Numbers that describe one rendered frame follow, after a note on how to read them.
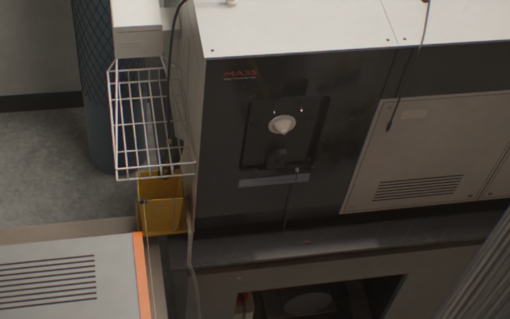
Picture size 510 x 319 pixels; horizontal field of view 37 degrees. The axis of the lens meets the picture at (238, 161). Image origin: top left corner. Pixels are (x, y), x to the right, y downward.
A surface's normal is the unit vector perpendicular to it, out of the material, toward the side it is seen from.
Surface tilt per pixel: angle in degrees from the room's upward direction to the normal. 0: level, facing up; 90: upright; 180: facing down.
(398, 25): 0
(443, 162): 90
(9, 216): 0
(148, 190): 87
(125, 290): 0
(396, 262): 90
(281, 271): 90
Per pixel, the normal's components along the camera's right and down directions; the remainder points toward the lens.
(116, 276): 0.08, -0.59
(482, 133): 0.17, 0.80
